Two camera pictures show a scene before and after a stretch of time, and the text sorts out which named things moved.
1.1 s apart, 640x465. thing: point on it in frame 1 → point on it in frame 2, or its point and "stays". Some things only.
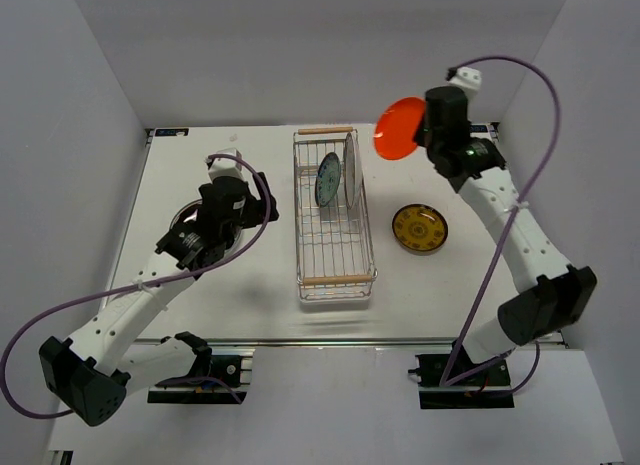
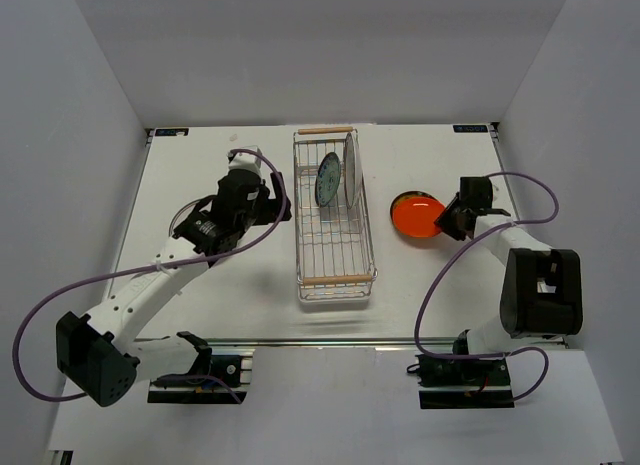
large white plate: (353, 175) stays
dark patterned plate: (327, 179) stays
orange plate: (395, 126) → (414, 214)
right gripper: (420, 138) → (444, 220)
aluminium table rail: (350, 342) stays
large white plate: (187, 208) stays
